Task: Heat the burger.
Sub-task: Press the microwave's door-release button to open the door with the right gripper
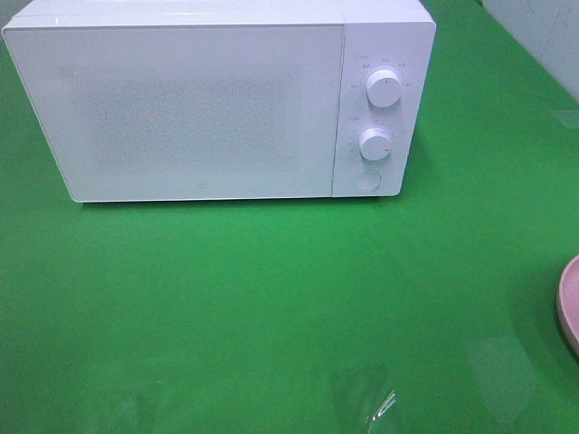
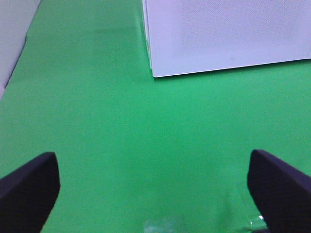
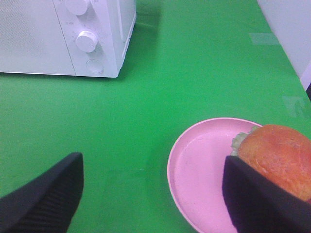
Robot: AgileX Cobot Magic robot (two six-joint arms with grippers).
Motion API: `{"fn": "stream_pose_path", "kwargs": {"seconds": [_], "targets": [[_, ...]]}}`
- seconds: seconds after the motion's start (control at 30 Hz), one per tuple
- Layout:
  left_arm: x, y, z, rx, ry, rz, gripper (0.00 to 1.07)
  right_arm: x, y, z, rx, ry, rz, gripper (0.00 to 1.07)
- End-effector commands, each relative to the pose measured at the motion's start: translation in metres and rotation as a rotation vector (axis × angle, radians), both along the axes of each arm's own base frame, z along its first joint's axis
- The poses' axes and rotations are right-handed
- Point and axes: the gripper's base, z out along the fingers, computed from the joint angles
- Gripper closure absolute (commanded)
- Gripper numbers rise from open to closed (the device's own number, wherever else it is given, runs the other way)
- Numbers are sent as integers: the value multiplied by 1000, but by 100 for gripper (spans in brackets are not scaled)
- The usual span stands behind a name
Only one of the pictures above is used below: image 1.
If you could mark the pink round plate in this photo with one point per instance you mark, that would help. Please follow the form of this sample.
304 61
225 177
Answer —
567 303

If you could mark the round door release button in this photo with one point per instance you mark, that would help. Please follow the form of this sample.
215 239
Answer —
368 181

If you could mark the lower white microwave knob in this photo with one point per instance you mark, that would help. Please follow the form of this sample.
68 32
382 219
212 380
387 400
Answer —
375 144

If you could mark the white microwave knob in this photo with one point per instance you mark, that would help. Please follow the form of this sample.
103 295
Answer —
375 144
384 87

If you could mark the upper white microwave knob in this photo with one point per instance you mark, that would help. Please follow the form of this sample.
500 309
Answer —
384 87

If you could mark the white microwave door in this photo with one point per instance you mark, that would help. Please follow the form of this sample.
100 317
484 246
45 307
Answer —
183 113

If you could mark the white microwave oven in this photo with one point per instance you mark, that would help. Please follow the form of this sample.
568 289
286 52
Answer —
399 34

